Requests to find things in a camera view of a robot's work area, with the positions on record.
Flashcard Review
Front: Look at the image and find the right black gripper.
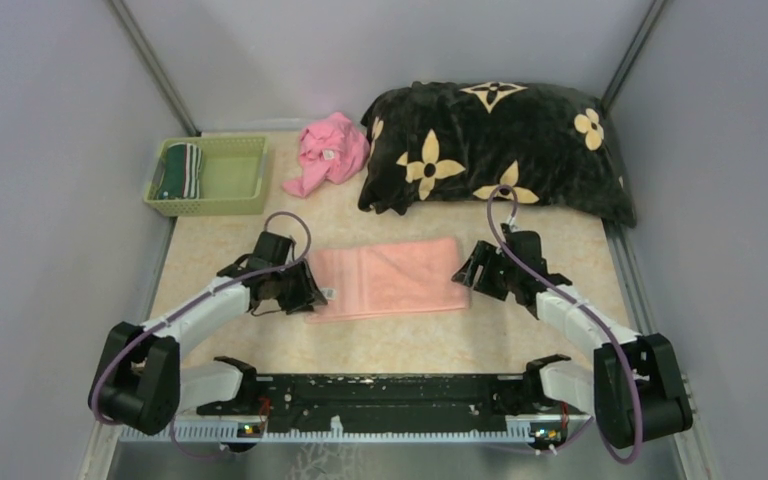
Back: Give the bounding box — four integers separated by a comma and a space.
452, 240, 520, 300

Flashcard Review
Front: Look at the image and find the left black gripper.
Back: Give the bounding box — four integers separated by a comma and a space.
271, 257, 328, 315

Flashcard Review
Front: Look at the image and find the light salmon pink towel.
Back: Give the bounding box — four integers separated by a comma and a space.
306, 237, 470, 323

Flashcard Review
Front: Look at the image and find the black blanket with beige flowers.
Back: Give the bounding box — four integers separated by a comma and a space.
358, 81, 637, 227

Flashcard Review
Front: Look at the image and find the green white striped towel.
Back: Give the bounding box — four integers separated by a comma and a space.
154, 142, 204, 200

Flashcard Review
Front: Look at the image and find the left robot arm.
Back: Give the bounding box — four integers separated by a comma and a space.
88, 231, 328, 435

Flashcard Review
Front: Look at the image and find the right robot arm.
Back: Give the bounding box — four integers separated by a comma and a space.
451, 224, 693, 449

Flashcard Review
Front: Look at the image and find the green perforated plastic basket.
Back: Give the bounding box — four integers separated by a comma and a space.
143, 135, 270, 217

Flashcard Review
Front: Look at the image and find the bright pink crumpled towel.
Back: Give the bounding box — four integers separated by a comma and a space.
282, 112, 370, 198

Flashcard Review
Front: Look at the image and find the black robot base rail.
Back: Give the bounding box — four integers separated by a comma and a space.
196, 374, 574, 449

